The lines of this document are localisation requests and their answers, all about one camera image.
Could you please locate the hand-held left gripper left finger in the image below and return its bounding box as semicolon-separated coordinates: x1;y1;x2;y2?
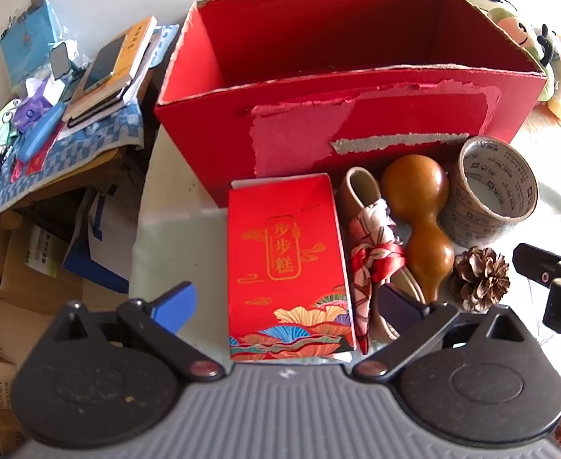
53;281;226;383

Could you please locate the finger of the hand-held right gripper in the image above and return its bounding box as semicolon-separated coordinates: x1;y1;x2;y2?
512;243;561;345

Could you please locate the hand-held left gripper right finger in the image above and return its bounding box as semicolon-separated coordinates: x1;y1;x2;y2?
352;284;530;383

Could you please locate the brown pine cone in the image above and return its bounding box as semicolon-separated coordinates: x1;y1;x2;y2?
451;247;511;313

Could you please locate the tan slipper with patterned scarf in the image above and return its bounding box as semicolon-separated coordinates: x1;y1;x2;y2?
334;166;427;355

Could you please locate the printed packing tape roll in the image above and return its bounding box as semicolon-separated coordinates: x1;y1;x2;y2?
440;136;540;248

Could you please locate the brown gourd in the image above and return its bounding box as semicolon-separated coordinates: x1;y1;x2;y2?
381;154;455;303

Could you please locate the red printed carton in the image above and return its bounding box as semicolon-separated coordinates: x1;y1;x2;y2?
228;173;358;363

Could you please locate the red cardboard box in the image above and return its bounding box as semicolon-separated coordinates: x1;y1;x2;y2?
155;0;548;207

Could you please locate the green cartoon bedsheet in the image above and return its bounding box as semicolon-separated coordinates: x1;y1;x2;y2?
127;124;561;393

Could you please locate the white and blue bag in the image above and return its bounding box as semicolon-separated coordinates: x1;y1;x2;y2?
63;186;140;292

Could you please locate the pile of cardboard boxes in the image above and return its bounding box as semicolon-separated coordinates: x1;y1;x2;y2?
0;222;85;455

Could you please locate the wooden side table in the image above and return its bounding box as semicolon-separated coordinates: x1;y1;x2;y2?
0;146;133;223

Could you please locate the blue checkered cloth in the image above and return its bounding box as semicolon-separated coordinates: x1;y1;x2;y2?
0;100;145;221

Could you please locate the black notebook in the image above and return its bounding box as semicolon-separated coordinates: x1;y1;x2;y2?
63;86;133;127

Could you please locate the blue glasses case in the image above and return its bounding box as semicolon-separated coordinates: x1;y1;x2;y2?
16;101;67;162

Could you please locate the green mushroom plush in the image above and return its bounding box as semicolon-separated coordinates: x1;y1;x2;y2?
488;2;556;101

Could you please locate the purple tissue pack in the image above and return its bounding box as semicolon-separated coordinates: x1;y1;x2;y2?
13;88;56;132

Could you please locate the smartphone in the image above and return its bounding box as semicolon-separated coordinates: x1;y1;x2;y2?
82;34;127;94

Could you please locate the stack of papers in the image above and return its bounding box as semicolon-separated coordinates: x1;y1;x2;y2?
122;24;181;106

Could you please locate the yellow book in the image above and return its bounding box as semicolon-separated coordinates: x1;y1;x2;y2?
82;16;158;106

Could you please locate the blue paper bag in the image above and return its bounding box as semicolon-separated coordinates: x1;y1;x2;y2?
0;0;66;94

